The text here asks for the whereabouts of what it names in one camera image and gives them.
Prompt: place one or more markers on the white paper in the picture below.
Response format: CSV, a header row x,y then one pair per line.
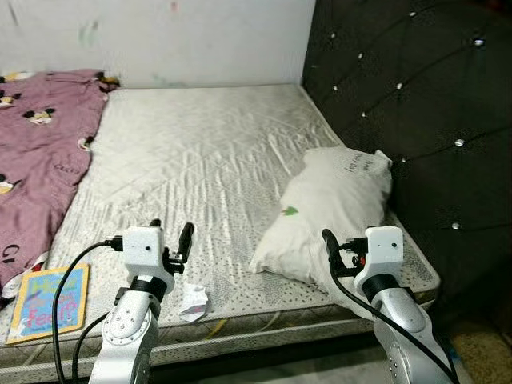
x,y
194,302

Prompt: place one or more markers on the blue yellow children's book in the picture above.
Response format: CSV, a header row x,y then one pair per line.
x,y
48,304

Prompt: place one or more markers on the pink cartoon mouse blanket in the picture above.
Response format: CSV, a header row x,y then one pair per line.
x,y
40,144

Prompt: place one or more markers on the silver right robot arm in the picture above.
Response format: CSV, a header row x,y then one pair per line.
x,y
400,320

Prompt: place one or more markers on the white quilted mattress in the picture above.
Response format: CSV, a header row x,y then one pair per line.
x,y
200,160

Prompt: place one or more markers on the brown floor rug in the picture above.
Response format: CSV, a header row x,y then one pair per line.
x,y
480,360

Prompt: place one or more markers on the dark tufted headboard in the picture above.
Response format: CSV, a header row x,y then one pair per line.
x,y
432,96

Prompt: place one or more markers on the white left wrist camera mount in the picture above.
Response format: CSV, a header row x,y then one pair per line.
x,y
142,248

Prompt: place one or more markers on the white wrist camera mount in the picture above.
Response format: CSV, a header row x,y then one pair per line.
x,y
384,248
142,248

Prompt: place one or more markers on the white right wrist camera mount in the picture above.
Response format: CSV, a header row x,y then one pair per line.
x,y
384,248

